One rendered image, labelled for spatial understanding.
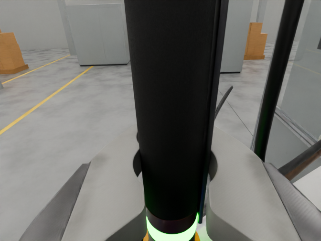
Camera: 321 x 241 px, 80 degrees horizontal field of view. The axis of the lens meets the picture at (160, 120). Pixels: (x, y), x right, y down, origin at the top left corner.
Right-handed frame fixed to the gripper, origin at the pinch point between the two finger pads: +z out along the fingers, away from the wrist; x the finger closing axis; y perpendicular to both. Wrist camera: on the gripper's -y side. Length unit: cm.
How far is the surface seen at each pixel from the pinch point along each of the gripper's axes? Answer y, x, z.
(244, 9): -8, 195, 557
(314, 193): 28.4, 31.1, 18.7
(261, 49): 121, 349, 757
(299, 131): 51, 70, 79
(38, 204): 151, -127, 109
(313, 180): 27.3, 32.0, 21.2
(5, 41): 56, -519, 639
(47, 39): 107, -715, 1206
